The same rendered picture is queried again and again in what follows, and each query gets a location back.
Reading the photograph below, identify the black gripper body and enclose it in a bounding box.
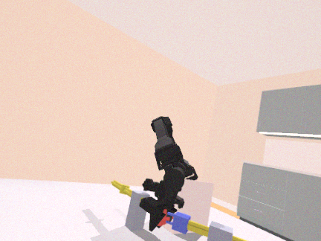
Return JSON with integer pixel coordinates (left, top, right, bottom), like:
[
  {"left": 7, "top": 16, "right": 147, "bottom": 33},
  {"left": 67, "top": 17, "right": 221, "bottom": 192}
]
[{"left": 140, "top": 180, "right": 184, "bottom": 217}]

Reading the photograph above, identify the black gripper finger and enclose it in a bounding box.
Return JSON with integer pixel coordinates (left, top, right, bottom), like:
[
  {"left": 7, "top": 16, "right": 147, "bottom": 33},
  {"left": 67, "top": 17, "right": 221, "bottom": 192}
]
[
  {"left": 149, "top": 213, "right": 166, "bottom": 232},
  {"left": 165, "top": 207, "right": 177, "bottom": 213}
]

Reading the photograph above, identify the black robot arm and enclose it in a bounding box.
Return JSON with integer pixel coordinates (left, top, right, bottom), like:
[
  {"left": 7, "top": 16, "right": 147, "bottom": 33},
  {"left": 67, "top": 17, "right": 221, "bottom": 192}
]
[{"left": 142, "top": 116, "right": 198, "bottom": 195}]

